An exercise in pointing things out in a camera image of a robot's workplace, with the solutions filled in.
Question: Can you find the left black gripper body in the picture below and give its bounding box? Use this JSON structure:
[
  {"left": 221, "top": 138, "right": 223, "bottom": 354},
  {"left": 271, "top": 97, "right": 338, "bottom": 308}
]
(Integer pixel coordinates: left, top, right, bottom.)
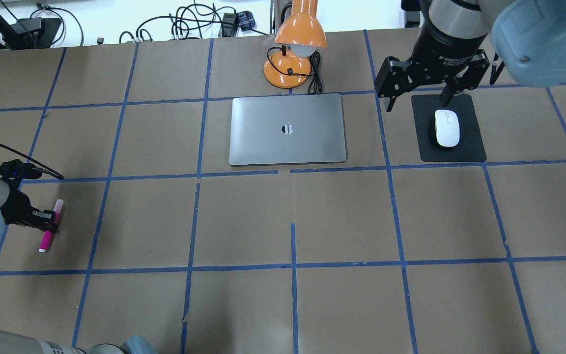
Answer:
[{"left": 0, "top": 160, "right": 43, "bottom": 227}]

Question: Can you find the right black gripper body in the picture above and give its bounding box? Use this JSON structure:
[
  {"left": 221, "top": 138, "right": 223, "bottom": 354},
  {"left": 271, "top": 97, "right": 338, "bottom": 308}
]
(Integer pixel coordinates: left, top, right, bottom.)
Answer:
[{"left": 409, "top": 22, "right": 489, "bottom": 89}]

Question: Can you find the pink marker pen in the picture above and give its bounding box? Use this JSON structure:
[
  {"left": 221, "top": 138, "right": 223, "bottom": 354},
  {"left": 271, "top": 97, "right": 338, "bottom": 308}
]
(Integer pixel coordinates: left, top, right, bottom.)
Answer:
[{"left": 38, "top": 199, "right": 64, "bottom": 253}]

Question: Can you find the white computer mouse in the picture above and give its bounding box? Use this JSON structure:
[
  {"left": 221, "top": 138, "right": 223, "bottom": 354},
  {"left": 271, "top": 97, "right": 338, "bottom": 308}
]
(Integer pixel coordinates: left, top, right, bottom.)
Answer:
[{"left": 434, "top": 109, "right": 460, "bottom": 148}]

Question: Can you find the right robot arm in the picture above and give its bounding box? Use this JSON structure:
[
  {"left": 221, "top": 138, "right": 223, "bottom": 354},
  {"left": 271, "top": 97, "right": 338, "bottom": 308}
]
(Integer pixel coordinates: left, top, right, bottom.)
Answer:
[{"left": 374, "top": 0, "right": 566, "bottom": 111}]

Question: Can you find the black mousepad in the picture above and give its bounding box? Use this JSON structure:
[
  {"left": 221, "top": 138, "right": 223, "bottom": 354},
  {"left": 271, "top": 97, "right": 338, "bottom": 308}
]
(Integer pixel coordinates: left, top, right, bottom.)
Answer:
[{"left": 411, "top": 94, "right": 486, "bottom": 163}]

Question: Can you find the silver laptop notebook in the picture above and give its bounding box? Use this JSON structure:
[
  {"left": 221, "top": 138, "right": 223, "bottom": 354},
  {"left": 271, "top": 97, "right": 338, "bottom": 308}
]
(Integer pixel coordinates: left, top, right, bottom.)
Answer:
[{"left": 227, "top": 93, "right": 348, "bottom": 166}]

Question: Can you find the orange desk lamp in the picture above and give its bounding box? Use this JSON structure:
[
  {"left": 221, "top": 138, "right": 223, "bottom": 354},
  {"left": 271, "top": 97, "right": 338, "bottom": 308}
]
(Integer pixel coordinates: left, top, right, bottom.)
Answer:
[{"left": 263, "top": 0, "right": 327, "bottom": 94}]

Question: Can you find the black braided cable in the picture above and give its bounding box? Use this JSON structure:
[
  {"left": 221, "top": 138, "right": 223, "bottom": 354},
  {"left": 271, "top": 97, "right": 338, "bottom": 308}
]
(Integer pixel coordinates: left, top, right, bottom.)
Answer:
[{"left": 0, "top": 141, "right": 65, "bottom": 180}]

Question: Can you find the black lamp power cable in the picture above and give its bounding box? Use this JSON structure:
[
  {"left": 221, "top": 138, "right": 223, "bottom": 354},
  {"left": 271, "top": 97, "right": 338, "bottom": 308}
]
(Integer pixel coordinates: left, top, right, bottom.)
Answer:
[{"left": 307, "top": 51, "right": 324, "bottom": 95}]

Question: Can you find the black cable bundle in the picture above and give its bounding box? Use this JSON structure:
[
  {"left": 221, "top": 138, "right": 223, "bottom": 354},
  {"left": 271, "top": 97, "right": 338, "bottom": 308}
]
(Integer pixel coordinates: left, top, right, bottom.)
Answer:
[{"left": 118, "top": 4, "right": 270, "bottom": 44}]

